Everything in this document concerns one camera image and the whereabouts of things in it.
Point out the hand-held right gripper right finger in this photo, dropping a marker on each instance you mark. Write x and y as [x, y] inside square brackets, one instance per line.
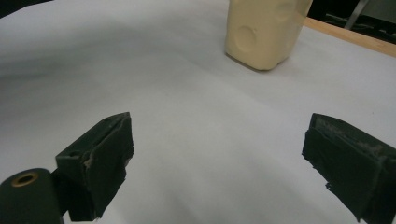
[355, 168]

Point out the white metal stand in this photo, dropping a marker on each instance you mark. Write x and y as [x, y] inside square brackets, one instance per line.
[356, 14]

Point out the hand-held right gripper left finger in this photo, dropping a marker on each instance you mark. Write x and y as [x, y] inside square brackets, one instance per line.
[96, 165]

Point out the cream square container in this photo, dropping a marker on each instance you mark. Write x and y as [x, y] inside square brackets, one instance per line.
[264, 34]

